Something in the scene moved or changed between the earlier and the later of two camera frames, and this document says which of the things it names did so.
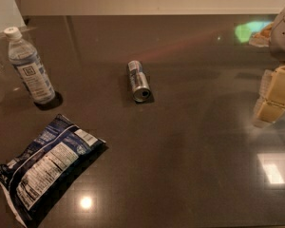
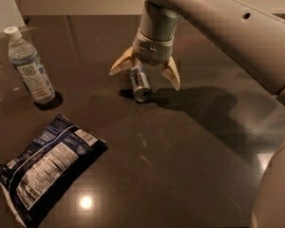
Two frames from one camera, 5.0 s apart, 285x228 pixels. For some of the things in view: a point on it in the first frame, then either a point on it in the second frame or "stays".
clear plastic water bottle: [25, 59] stays
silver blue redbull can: [139, 82] stays
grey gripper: [283, 37] -> [152, 50]
